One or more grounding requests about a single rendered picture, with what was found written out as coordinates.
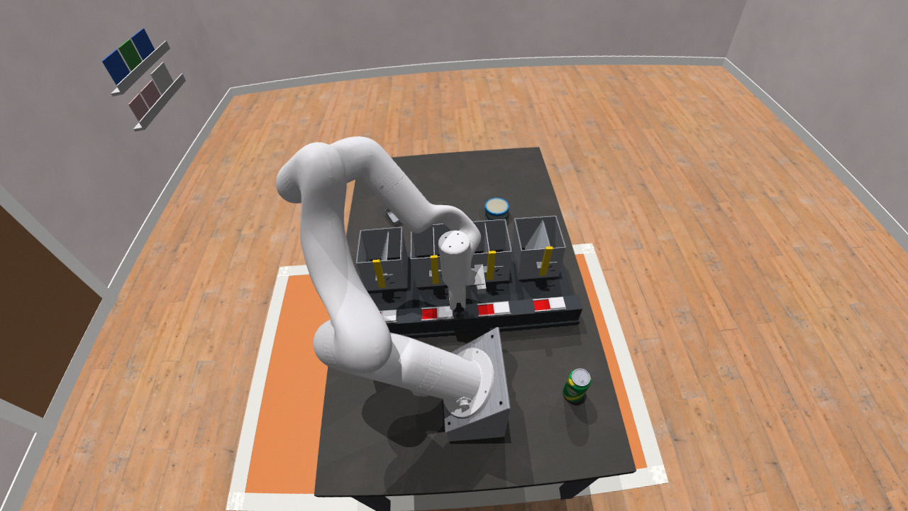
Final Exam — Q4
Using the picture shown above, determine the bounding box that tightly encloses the blue and white round tin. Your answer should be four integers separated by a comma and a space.
485, 198, 509, 220

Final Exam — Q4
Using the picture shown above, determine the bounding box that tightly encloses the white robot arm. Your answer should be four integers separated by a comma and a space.
276, 137, 494, 418

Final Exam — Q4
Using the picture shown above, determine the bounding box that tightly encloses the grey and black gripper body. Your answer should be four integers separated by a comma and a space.
448, 286, 466, 310

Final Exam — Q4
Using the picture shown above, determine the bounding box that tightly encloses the green drink can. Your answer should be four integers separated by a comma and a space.
563, 368, 591, 402

